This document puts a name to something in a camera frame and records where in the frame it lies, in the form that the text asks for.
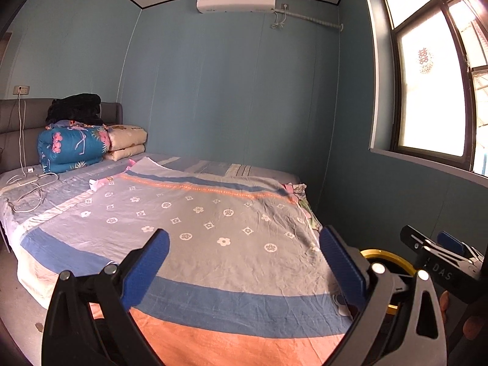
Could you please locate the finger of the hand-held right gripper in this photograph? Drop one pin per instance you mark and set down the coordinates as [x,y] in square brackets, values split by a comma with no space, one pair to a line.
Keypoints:
[413,240]
[450,242]

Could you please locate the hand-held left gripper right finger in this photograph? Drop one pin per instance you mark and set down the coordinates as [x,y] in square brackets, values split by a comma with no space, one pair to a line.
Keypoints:
[341,267]

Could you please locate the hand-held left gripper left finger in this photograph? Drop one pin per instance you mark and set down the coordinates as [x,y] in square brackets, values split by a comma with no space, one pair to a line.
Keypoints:
[146,270]

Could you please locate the yellow tape roll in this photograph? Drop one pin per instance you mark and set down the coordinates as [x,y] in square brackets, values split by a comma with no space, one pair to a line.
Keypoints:
[383,254]

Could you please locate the person's right hand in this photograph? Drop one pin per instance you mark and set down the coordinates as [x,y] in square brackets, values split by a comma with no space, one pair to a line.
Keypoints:
[444,304]

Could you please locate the pink green floral cloth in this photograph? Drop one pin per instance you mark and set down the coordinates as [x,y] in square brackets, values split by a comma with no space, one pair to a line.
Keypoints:
[305,206]

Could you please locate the patterned bed sheet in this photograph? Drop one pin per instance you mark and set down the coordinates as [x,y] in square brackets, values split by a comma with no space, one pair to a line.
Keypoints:
[213,244]

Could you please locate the small white pink cloth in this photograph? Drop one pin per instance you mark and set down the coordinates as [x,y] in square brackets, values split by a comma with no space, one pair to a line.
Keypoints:
[100,183]

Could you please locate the small brown floor scrap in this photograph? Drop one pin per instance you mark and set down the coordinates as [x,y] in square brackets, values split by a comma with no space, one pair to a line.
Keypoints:
[39,327]

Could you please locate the beige folded quilt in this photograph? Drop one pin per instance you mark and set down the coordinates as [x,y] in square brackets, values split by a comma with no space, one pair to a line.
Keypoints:
[127,139]

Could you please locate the blue floral folded quilt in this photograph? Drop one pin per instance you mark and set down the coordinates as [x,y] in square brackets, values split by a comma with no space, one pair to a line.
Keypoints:
[72,146]

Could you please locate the black cloth pile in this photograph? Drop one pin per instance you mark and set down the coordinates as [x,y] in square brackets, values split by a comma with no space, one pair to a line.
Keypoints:
[76,108]

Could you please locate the red window decal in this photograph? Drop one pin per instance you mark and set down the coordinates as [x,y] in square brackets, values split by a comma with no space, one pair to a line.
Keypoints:
[425,61]

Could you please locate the brown bed headboard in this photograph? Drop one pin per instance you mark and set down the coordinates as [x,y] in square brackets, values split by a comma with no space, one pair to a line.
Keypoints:
[23,122]

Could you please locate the air conditioner pipe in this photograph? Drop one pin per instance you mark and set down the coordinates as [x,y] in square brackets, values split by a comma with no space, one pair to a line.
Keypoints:
[316,19]

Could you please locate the window with dark frame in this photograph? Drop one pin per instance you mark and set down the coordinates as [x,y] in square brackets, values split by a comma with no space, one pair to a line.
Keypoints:
[427,84]

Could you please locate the white wall socket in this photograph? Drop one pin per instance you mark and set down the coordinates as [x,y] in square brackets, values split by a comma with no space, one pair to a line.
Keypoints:
[21,90]

